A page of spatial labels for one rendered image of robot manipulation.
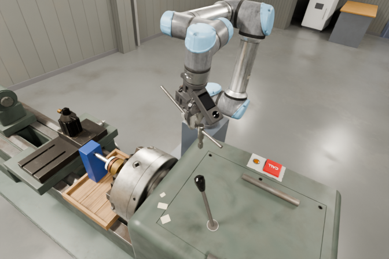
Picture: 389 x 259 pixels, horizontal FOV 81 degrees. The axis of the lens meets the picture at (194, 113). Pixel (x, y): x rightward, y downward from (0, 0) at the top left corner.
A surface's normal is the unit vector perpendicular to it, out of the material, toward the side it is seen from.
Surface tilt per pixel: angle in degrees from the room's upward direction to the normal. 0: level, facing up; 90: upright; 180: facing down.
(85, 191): 0
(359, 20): 90
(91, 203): 0
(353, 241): 0
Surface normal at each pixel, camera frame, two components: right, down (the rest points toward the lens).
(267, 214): 0.06, -0.78
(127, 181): -0.25, -0.33
